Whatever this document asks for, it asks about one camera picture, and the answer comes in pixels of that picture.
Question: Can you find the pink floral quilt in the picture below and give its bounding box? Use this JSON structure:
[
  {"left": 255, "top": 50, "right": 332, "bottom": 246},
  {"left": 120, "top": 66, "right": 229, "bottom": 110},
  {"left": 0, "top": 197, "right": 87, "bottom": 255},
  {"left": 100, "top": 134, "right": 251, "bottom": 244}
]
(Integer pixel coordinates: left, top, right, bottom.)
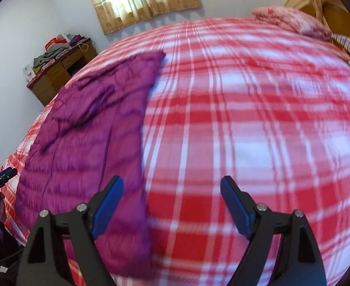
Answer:
[{"left": 251, "top": 6, "right": 333, "bottom": 41}]

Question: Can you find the brown wooden desk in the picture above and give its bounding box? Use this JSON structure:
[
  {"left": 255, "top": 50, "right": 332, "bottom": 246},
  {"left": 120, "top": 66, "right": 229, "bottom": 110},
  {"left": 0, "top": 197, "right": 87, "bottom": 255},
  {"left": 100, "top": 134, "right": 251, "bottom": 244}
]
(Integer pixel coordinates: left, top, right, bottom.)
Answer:
[{"left": 26, "top": 38, "right": 99, "bottom": 106}]

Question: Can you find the white printed card box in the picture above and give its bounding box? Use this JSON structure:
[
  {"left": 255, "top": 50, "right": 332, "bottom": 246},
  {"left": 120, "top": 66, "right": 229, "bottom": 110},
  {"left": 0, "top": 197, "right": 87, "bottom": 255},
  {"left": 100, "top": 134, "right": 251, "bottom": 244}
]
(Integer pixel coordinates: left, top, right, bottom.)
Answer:
[{"left": 23, "top": 65, "right": 36, "bottom": 82}]

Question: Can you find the bed with red plaid sheet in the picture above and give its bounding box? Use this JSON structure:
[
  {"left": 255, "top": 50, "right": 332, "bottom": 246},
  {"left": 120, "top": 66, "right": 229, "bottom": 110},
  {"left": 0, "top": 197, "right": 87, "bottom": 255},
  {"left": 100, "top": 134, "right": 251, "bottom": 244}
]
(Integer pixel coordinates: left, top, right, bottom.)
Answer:
[{"left": 0, "top": 16, "right": 350, "bottom": 286}]

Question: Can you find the red and white box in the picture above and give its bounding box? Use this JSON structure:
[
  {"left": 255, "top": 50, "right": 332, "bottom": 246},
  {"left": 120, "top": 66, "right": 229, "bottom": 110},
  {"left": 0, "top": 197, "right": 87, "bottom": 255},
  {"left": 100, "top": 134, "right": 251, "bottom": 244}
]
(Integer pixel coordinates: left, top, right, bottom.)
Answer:
[{"left": 45, "top": 34, "right": 68, "bottom": 51}]

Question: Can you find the purple down jacket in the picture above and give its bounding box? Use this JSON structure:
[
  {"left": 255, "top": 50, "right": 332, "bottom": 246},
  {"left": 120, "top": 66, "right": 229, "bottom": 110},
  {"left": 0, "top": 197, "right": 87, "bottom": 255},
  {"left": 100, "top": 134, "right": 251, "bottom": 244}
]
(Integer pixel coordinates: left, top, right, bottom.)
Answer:
[{"left": 14, "top": 51, "right": 166, "bottom": 281}]

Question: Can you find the grey clothes pile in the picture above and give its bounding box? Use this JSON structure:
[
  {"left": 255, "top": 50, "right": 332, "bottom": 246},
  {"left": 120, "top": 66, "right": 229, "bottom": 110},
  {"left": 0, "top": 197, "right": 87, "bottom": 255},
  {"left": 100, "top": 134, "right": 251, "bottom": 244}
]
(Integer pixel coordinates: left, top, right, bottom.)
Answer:
[{"left": 33, "top": 44, "right": 70, "bottom": 67}]

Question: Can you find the beige window curtain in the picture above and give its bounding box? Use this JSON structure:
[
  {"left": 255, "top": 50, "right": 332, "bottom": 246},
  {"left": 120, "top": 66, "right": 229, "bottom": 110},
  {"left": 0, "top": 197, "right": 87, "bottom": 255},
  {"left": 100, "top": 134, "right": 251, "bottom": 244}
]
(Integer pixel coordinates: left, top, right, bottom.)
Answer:
[{"left": 83, "top": 0, "right": 202, "bottom": 35}]

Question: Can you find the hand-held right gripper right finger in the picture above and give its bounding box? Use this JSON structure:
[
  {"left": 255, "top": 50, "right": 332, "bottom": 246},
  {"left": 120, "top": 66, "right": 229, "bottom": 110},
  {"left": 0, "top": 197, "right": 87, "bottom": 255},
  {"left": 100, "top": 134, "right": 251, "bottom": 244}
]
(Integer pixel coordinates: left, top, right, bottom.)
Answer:
[{"left": 220, "top": 176, "right": 327, "bottom": 286}]

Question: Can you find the wooden headboard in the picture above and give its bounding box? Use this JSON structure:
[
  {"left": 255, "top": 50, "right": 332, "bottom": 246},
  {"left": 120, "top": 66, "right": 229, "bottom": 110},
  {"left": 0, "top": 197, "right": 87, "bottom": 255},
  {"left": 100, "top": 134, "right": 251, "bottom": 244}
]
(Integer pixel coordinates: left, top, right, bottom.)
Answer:
[{"left": 285, "top": 0, "right": 350, "bottom": 42}]

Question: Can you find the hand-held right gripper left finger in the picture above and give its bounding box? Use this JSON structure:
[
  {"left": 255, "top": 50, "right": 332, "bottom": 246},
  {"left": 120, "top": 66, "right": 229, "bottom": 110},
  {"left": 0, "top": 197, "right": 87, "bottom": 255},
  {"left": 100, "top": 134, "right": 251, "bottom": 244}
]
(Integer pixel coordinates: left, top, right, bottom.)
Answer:
[{"left": 20, "top": 176, "right": 124, "bottom": 286}]

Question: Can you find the person's dark clothing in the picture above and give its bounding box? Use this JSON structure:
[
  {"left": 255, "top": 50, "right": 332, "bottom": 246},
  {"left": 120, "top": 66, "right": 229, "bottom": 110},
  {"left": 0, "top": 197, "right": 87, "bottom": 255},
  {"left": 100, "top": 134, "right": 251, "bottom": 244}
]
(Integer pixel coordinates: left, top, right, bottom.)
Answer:
[{"left": 0, "top": 238, "right": 25, "bottom": 277}]

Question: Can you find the beige floral curtain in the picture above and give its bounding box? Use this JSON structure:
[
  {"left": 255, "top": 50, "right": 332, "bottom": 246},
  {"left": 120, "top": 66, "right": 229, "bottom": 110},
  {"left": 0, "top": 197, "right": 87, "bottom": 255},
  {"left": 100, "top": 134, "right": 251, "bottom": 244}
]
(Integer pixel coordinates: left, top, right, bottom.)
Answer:
[{"left": 305, "top": 0, "right": 326, "bottom": 26}]

